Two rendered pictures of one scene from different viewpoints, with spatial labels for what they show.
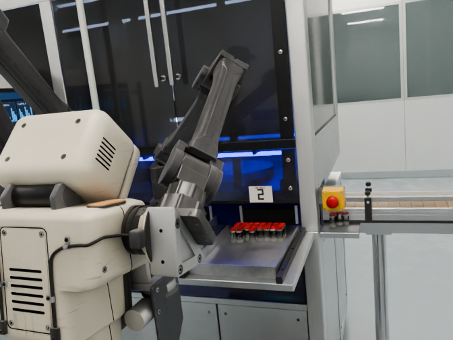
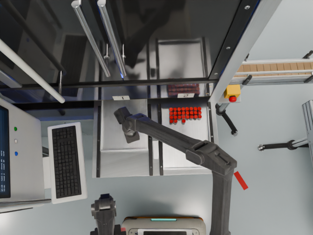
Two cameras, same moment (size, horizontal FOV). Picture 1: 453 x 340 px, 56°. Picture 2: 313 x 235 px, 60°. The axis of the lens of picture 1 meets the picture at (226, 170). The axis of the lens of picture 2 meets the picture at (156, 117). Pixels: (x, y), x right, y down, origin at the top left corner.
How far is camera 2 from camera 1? 1.46 m
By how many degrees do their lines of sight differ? 65
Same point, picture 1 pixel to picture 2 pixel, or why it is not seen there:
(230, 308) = not seen: hidden behind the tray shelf
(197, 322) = not seen: hidden behind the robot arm
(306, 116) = (232, 73)
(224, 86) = (228, 195)
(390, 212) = (258, 80)
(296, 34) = (248, 40)
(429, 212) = (280, 79)
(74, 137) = not seen: outside the picture
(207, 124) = (224, 227)
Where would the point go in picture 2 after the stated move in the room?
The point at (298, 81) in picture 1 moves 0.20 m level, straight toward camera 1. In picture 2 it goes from (235, 61) to (250, 109)
